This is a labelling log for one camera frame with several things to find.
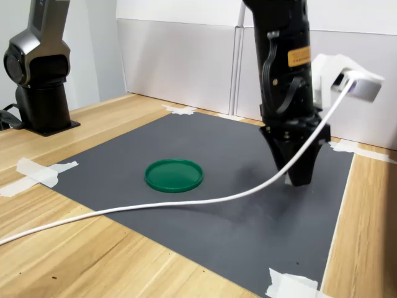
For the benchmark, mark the white partition panel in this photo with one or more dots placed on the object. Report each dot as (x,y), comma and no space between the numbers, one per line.
(350,124)
(180,68)

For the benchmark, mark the round green lid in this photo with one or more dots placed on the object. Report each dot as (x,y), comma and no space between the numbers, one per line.
(173,176)

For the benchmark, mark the white tape piece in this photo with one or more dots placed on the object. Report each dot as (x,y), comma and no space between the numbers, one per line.
(37,174)
(291,287)
(230,117)
(347,146)
(181,110)

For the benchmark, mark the dark grey mat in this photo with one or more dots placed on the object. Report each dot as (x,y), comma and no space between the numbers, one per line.
(217,236)

